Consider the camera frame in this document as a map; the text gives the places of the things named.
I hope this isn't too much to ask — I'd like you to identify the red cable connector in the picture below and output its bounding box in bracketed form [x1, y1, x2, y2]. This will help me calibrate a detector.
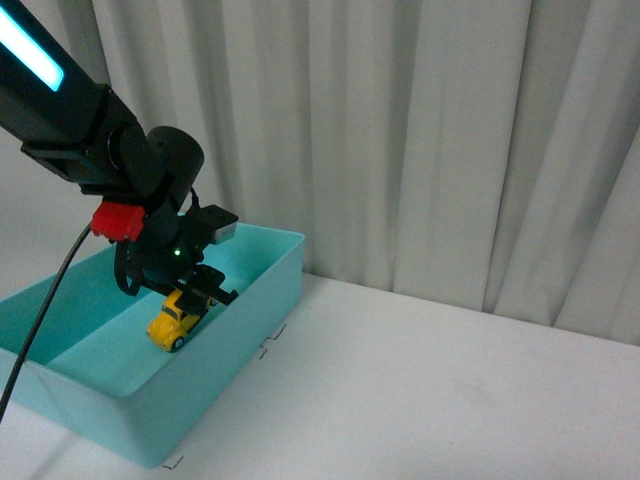
[91, 200, 145, 242]

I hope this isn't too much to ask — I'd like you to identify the grey-white curtain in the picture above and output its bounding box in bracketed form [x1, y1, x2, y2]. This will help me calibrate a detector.
[28, 1, 639, 344]

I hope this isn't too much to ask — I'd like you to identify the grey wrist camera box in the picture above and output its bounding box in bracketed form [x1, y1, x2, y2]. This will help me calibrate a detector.
[184, 205, 239, 248]

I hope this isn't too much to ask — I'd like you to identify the black cable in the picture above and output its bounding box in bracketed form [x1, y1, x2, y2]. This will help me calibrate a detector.
[0, 224, 96, 426]

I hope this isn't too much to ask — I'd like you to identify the turquoise plastic storage bin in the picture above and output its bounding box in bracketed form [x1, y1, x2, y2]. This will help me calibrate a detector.
[1, 224, 305, 467]

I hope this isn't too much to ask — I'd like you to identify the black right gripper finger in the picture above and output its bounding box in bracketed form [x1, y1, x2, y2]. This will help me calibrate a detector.
[174, 290, 210, 316]

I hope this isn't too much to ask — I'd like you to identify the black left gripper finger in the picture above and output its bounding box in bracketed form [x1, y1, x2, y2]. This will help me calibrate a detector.
[192, 264, 239, 306]

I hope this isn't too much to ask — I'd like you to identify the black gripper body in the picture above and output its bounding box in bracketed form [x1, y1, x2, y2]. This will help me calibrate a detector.
[114, 197, 215, 296]

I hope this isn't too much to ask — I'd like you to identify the yellow beetle toy car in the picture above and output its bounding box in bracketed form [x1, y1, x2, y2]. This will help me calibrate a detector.
[147, 289, 217, 352]

